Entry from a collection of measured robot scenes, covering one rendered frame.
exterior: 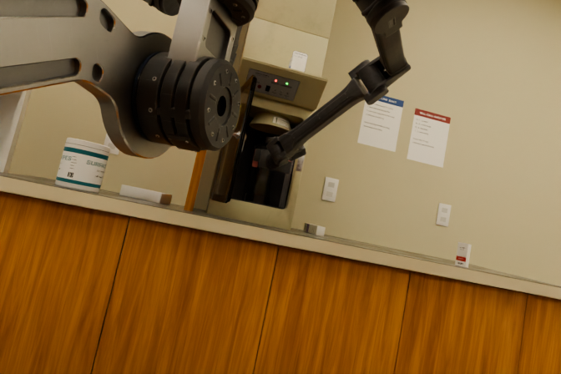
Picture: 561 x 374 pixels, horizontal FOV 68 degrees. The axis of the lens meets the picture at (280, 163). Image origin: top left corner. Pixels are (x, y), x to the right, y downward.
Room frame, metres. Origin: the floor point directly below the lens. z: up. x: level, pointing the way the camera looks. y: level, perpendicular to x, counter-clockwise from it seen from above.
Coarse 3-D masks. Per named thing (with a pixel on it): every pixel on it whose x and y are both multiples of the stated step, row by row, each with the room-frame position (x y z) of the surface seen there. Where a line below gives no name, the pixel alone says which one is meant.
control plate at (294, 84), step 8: (248, 72) 1.46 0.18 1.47; (256, 72) 1.46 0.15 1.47; (264, 72) 1.46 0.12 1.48; (264, 80) 1.48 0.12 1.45; (272, 80) 1.48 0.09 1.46; (280, 80) 1.48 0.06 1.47; (288, 80) 1.48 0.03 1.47; (256, 88) 1.51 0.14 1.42; (264, 88) 1.51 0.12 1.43; (272, 88) 1.51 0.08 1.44; (280, 88) 1.51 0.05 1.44; (288, 88) 1.51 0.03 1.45; (296, 88) 1.50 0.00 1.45; (280, 96) 1.53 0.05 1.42; (288, 96) 1.53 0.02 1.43
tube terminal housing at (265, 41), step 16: (256, 32) 1.54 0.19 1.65; (272, 32) 1.55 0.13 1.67; (288, 32) 1.56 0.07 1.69; (304, 32) 1.57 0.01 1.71; (256, 48) 1.54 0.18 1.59; (272, 48) 1.55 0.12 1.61; (288, 48) 1.57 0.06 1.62; (304, 48) 1.58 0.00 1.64; (320, 48) 1.59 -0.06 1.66; (288, 64) 1.57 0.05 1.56; (320, 64) 1.59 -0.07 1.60; (256, 96) 1.55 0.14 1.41; (256, 112) 1.65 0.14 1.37; (272, 112) 1.59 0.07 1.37; (288, 112) 1.57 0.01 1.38; (304, 112) 1.59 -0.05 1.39; (304, 144) 1.59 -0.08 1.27; (304, 160) 1.59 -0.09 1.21; (208, 208) 1.54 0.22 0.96; (224, 208) 1.55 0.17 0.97; (240, 208) 1.56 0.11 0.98; (256, 208) 1.57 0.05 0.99; (272, 208) 1.58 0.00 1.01; (288, 208) 1.59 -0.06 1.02; (272, 224) 1.58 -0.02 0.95; (288, 224) 1.59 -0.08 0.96
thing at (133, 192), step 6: (126, 186) 1.58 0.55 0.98; (132, 186) 1.67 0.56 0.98; (120, 192) 1.58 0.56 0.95; (126, 192) 1.58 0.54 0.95; (132, 192) 1.58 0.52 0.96; (138, 192) 1.57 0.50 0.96; (144, 192) 1.57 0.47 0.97; (150, 192) 1.57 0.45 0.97; (156, 192) 1.57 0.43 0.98; (138, 198) 1.57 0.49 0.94; (144, 198) 1.57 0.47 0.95; (150, 198) 1.57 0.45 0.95; (156, 198) 1.57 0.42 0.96; (162, 198) 1.58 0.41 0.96; (168, 198) 1.64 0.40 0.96; (168, 204) 1.66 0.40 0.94
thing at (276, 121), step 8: (264, 112) 1.61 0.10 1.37; (256, 120) 1.60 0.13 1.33; (264, 120) 1.59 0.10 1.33; (272, 120) 1.59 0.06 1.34; (280, 120) 1.60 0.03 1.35; (288, 120) 1.64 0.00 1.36; (256, 128) 1.72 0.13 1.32; (264, 128) 1.74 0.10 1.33; (272, 128) 1.74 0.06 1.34; (280, 128) 1.73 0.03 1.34; (288, 128) 1.62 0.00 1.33
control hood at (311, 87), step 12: (252, 60) 1.43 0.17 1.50; (240, 72) 1.46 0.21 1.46; (276, 72) 1.46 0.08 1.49; (288, 72) 1.46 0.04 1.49; (300, 72) 1.46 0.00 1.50; (240, 84) 1.50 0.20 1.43; (300, 84) 1.49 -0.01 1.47; (312, 84) 1.49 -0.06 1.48; (324, 84) 1.49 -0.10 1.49; (264, 96) 1.54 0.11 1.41; (300, 96) 1.53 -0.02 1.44; (312, 96) 1.53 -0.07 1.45; (312, 108) 1.57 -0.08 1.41
